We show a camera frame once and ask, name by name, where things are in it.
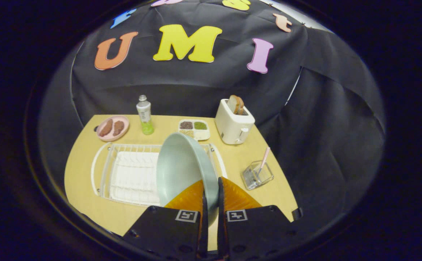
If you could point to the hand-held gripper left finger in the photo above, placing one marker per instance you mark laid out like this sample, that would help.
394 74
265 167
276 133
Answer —
160 232

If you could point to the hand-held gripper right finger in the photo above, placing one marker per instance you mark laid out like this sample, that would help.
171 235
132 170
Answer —
258 232

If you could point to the clear plastic basket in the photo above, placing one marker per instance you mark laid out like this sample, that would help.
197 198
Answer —
266 178

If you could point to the pale green plate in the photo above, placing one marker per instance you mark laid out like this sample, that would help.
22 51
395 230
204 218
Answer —
182 166

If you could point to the pink plate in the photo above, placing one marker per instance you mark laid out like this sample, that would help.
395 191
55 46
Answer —
126 122

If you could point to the white ribbed drip tray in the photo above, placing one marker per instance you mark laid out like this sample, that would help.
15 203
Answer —
135 177

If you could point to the white divided tray with beans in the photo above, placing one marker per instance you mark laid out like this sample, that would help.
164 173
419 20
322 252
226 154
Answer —
202 135

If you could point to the cream toaster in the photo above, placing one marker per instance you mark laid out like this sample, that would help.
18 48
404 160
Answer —
231 127

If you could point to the brown food piece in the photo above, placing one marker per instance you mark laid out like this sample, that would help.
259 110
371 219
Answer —
118 128
106 128

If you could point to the clear bottle with green liquid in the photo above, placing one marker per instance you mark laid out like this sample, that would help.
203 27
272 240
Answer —
144 112

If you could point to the bread slice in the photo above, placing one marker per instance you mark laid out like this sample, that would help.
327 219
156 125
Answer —
235 104

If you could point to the black backdrop cloth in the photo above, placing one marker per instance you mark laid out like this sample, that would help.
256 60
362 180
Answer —
196 83

